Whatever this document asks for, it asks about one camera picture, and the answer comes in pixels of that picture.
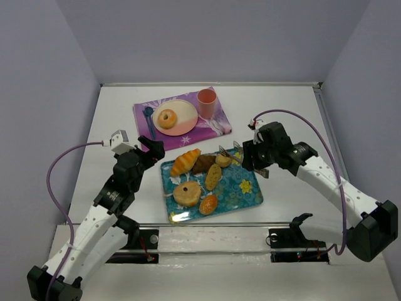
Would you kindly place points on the small orange bun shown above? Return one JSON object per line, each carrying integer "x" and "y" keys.
{"x": 208, "y": 205}

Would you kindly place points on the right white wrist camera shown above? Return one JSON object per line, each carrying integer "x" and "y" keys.
{"x": 255, "y": 126}

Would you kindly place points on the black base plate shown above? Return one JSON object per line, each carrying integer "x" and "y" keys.
{"x": 142, "y": 249}
{"x": 289, "y": 246}

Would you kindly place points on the cream and pink plate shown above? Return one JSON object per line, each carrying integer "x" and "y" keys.
{"x": 187, "y": 117}

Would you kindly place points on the blue plastic spoon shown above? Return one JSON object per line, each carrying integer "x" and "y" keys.
{"x": 148, "y": 111}

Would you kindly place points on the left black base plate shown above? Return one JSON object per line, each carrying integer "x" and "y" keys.
{"x": 142, "y": 249}

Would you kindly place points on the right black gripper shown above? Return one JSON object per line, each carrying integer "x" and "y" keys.
{"x": 250, "y": 155}

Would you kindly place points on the blue floral tray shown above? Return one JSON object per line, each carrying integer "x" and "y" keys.
{"x": 237, "y": 189}

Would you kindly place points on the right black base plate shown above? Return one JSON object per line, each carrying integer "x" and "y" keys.
{"x": 289, "y": 246}

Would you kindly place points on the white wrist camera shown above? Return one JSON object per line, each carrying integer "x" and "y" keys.
{"x": 255, "y": 126}
{"x": 119, "y": 142}

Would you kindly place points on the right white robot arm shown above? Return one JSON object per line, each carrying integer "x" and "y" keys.
{"x": 369, "y": 226}

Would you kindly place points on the metal tongs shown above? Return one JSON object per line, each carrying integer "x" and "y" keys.
{"x": 237, "y": 147}

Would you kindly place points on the pale sugared donut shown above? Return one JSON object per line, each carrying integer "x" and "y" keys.
{"x": 187, "y": 194}

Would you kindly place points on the striped orange croissant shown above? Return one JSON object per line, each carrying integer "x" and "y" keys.
{"x": 185, "y": 162}

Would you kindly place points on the dark chocolate bread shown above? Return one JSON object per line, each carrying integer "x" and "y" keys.
{"x": 203, "y": 163}

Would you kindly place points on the small round muffin bread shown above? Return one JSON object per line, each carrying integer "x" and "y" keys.
{"x": 223, "y": 160}

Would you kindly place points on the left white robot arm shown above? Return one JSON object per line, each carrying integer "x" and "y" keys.
{"x": 104, "y": 230}

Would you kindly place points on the oval seeded bread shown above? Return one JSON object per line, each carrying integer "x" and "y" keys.
{"x": 213, "y": 177}

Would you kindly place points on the orange glazed donut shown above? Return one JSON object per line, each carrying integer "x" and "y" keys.
{"x": 167, "y": 119}

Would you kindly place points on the aluminium frame rail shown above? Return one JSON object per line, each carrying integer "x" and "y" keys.
{"x": 214, "y": 84}

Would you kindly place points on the pink cup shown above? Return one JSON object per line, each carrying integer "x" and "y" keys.
{"x": 206, "y": 101}

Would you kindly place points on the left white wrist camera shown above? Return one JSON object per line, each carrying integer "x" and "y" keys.
{"x": 119, "y": 142}

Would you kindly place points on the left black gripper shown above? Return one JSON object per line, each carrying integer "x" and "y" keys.
{"x": 153, "y": 149}

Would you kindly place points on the purple floral placemat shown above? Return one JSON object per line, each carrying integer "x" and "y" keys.
{"x": 204, "y": 129}

